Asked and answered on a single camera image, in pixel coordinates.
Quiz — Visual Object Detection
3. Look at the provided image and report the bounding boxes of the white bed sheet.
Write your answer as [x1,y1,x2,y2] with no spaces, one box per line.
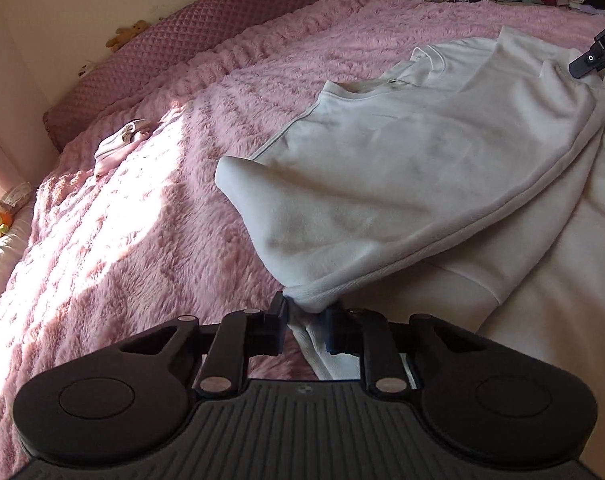
[0,202,36,306]

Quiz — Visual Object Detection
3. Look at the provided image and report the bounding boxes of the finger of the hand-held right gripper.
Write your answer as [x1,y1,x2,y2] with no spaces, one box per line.
[570,42,605,80]

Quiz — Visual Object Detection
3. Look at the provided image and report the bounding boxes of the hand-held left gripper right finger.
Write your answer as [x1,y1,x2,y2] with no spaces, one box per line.
[325,305,486,395]

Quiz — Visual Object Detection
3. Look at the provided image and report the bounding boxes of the pink fluffy blanket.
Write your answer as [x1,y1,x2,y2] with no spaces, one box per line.
[0,0,605,466]

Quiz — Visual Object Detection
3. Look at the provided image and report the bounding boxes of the white sweatshirt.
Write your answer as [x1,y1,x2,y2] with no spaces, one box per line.
[215,25,605,480]

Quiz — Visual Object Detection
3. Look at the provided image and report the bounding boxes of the small folded white pink clothes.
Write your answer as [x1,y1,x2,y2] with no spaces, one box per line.
[93,118,153,177]

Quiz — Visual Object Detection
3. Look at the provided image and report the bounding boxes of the pink curtain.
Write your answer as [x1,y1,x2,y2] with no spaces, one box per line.
[0,119,33,211]

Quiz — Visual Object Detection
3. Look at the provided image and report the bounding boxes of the purple quilted headboard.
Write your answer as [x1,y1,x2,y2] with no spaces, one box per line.
[43,0,333,153]

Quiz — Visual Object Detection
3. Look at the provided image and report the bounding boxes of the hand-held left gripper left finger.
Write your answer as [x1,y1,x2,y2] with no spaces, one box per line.
[117,292,289,398]

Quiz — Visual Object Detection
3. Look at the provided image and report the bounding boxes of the brown teddy bear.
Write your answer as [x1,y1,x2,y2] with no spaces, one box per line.
[105,19,150,53]

